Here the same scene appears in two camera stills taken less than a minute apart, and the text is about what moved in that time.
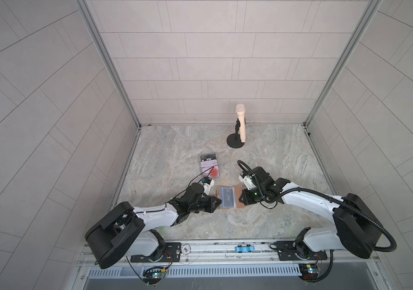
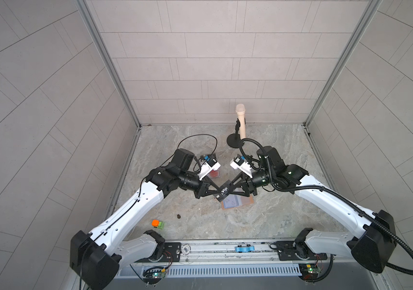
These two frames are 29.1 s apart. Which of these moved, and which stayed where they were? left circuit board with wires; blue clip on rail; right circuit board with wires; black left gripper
Moved: black left gripper
Stayed: right circuit board with wires; left circuit board with wires; blue clip on rail
